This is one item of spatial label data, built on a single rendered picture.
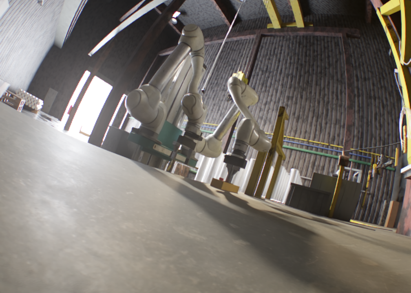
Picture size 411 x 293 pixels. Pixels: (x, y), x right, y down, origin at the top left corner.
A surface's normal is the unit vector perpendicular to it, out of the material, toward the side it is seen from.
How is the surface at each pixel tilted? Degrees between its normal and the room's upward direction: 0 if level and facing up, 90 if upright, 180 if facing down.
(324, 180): 108
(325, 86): 90
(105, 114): 90
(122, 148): 90
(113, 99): 90
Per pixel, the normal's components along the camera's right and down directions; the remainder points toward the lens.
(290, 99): -0.53, -0.35
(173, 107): 0.79, 0.18
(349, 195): -0.58, -0.04
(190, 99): -0.15, -0.09
